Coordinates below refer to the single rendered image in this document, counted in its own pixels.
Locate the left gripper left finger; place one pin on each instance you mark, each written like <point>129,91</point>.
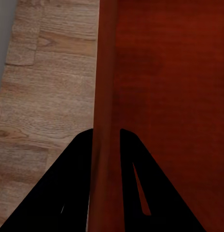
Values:
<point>59,201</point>

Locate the storage box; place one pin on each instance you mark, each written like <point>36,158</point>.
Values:
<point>160,75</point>

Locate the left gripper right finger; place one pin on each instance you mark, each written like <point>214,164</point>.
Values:
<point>169,212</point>

